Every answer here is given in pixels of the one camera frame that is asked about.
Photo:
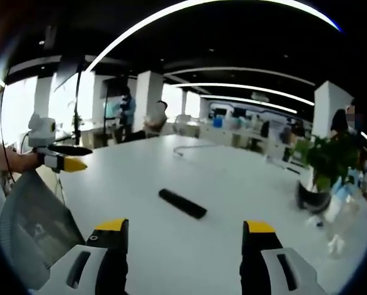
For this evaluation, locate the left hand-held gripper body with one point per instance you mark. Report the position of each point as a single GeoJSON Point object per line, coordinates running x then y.
{"type": "Point", "coordinates": [41, 131]}

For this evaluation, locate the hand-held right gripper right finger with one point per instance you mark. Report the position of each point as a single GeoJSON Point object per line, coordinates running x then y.
{"type": "Point", "coordinates": [263, 258]}

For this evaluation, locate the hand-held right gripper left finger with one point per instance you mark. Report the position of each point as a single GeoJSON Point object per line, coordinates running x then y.
{"type": "Point", "coordinates": [109, 255]}

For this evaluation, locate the black remote control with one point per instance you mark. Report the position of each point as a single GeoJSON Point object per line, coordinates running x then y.
{"type": "Point", "coordinates": [182, 203]}

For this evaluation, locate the black tripod stand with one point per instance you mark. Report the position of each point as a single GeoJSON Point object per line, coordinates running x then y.
{"type": "Point", "coordinates": [77, 101]}

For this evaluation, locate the grey mesh office chair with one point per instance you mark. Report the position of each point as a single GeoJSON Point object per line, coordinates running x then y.
{"type": "Point", "coordinates": [35, 221]}

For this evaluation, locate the black plant pot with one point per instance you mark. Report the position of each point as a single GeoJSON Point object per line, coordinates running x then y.
{"type": "Point", "coordinates": [313, 201]}

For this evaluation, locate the clear plastic bottle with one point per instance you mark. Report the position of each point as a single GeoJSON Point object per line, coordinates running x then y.
{"type": "Point", "coordinates": [343, 221]}

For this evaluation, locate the green potted plant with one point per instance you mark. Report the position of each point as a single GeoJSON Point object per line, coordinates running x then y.
{"type": "Point", "coordinates": [330, 159]}

